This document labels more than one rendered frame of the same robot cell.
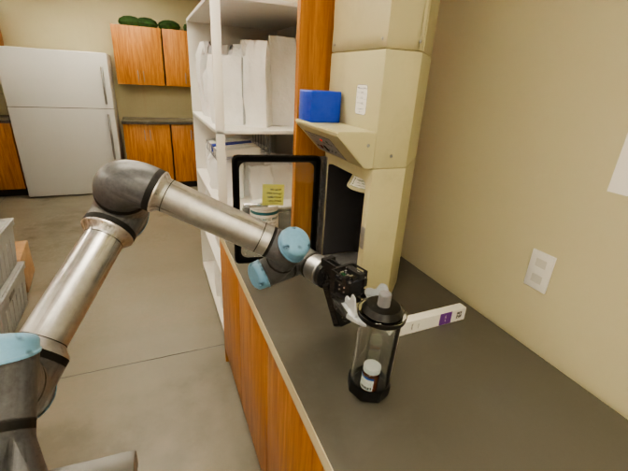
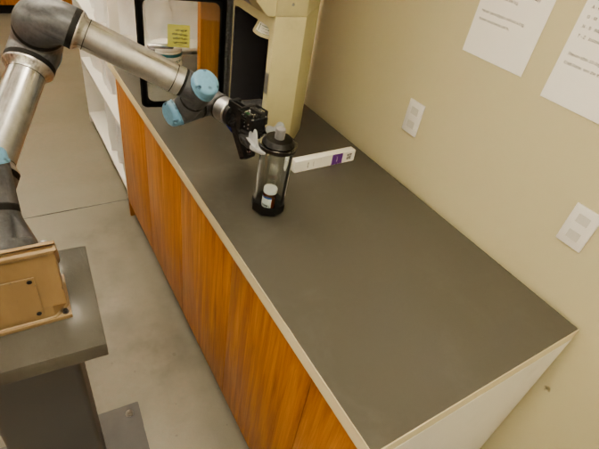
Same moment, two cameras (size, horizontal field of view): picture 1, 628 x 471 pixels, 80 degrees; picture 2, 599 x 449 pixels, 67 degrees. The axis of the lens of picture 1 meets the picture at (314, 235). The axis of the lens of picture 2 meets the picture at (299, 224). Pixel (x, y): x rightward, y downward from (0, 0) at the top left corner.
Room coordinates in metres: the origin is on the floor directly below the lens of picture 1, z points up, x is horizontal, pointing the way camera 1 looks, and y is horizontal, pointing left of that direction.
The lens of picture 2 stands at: (-0.39, 0.01, 1.76)
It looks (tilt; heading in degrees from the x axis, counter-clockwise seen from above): 38 degrees down; 346
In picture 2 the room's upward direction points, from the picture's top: 11 degrees clockwise
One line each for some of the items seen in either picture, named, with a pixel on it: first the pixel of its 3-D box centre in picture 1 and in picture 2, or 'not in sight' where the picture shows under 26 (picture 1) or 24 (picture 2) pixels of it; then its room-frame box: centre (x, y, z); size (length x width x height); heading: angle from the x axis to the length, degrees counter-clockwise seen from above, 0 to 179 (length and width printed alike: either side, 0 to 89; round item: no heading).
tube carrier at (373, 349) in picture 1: (375, 348); (273, 174); (0.71, -0.16, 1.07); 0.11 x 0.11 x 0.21
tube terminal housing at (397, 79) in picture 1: (377, 182); (283, 28); (1.23, -0.20, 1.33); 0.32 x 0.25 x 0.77; 24
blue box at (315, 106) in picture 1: (319, 106); not in sight; (1.24, 0.01, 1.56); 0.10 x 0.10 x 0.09; 24
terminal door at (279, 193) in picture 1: (277, 210); (183, 53); (1.27, 0.14, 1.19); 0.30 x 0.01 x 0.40; 104
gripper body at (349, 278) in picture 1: (340, 280); (245, 119); (0.81, -0.07, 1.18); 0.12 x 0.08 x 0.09; 39
